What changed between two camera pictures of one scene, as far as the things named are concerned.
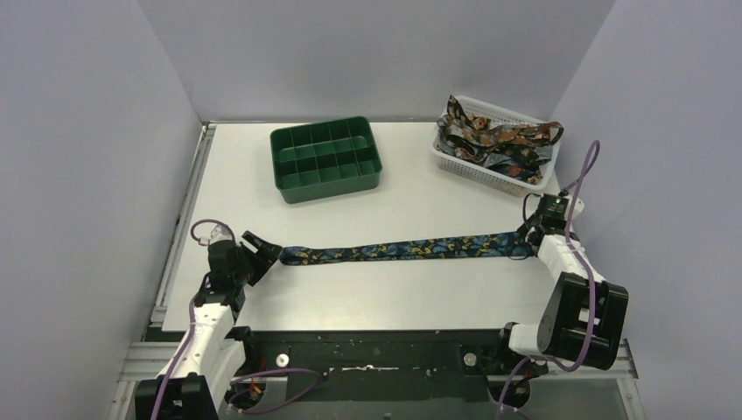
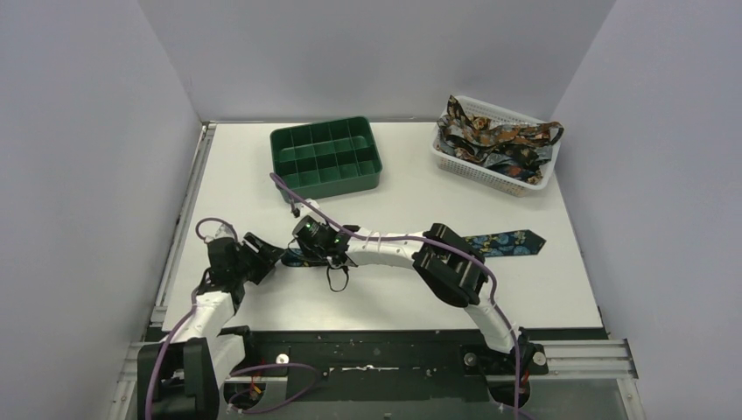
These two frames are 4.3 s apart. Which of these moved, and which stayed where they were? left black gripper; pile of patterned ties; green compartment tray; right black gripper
Moved: right black gripper
Stayed: pile of patterned ties; green compartment tray; left black gripper
